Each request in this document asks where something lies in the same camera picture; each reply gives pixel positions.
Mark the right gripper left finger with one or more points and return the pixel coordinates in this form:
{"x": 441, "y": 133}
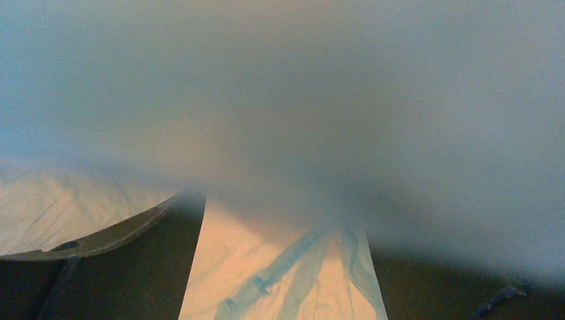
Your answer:
{"x": 135, "y": 269}

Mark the blue plastic trash bag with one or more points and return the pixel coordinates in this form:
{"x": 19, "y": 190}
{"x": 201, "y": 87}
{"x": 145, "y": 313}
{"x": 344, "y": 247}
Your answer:
{"x": 432, "y": 130}

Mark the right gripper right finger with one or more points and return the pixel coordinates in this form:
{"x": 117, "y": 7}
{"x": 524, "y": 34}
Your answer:
{"x": 420, "y": 289}

